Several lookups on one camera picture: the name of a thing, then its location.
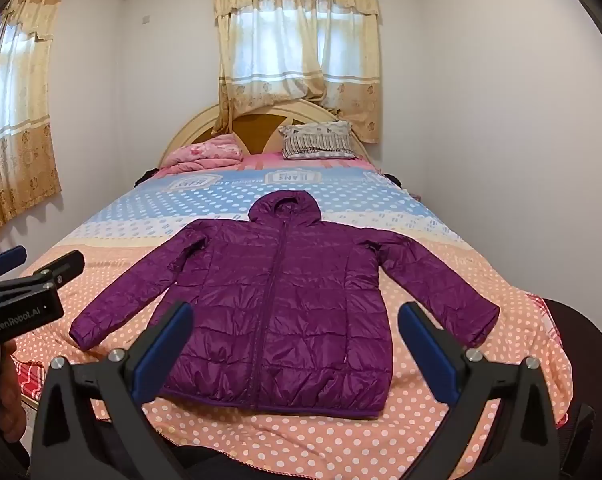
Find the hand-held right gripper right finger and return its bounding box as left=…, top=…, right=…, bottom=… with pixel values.
left=398, top=301, right=564, bottom=480

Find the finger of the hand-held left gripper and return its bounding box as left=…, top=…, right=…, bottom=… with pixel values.
left=18, top=251, right=86, bottom=290
left=0, top=245, right=28, bottom=285

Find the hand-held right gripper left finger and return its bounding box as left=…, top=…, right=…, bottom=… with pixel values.
left=28, top=300, right=197, bottom=480

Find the purple hooded puffer jacket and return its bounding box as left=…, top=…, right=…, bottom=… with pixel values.
left=70, top=191, right=500, bottom=420

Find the person's left hand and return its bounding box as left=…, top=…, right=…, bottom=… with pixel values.
left=0, top=339, right=28, bottom=441

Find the red patterned mattress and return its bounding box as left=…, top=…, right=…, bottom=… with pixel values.
left=13, top=355, right=48, bottom=403

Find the polka dot bed sheet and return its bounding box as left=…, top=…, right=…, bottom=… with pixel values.
left=11, top=152, right=574, bottom=480

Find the narrow beige window curtain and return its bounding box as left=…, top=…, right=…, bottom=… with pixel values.
left=0, top=0, right=64, bottom=246

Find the folded pink blanket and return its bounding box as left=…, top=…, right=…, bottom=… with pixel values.
left=161, top=134, right=244, bottom=176

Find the cream wooden headboard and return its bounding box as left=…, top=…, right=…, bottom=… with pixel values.
left=158, top=97, right=377, bottom=171

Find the grey patterned pillow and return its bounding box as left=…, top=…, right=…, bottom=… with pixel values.
left=279, top=120, right=356, bottom=160

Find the wide beige window curtain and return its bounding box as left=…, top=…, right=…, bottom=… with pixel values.
left=213, top=0, right=382, bottom=143

